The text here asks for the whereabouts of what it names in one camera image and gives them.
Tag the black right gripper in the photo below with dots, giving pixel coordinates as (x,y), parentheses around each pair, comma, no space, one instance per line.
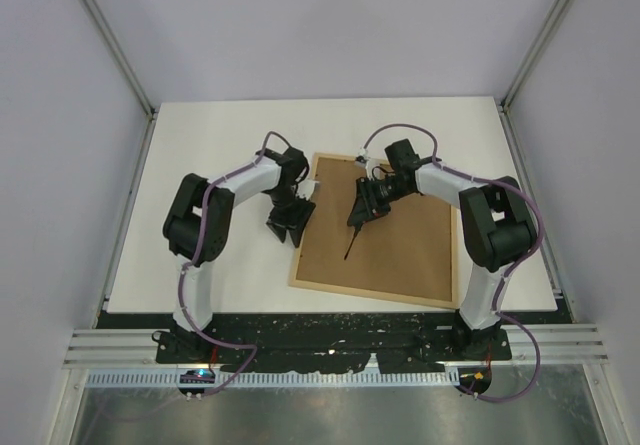
(367,205)

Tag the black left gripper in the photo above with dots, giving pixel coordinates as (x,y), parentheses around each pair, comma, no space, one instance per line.
(295,223)

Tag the red handled screwdriver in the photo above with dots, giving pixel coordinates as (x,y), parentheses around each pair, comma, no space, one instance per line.
(352,242)

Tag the wooden picture frame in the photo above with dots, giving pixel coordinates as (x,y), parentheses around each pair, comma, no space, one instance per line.
(408,256)

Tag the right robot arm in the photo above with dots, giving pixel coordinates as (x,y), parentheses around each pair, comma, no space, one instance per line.
(498,230)

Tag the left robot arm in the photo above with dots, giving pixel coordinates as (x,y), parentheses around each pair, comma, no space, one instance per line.
(199,220)

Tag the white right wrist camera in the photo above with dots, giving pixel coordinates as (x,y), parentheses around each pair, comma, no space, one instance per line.
(364,161)

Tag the black speckled base plate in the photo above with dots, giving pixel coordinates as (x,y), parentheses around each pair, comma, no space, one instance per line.
(329,343)

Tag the white slotted cable duct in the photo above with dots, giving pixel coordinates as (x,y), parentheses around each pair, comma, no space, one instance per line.
(195,379)

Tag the aluminium rail across front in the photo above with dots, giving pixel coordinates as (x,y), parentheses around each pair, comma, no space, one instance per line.
(559,344)

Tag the right aluminium corner post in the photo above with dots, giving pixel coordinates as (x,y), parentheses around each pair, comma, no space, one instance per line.
(542,40)

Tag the aluminium corner post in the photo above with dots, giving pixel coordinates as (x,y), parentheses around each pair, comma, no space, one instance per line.
(542,40)
(115,50)

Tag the left aluminium corner post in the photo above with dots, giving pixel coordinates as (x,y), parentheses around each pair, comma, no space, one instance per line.
(115,50)

